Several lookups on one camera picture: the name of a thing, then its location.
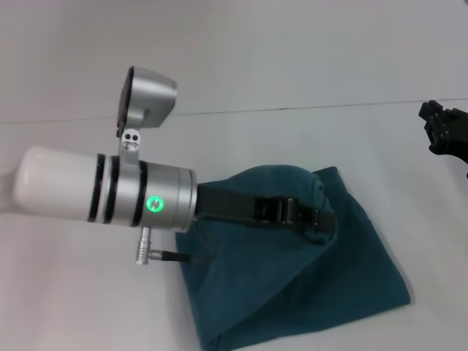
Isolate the teal blue printed t-shirt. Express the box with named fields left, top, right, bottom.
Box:
left=174, top=165, right=413, bottom=351

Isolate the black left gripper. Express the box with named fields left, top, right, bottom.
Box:
left=193, top=184, right=338, bottom=234

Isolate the left arm plug with cable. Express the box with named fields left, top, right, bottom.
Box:
left=134, top=225, right=192, bottom=266

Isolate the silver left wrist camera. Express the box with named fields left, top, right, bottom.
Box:
left=115, top=65, right=179, bottom=165

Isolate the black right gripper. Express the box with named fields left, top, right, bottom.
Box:
left=418, top=99, right=468, bottom=165

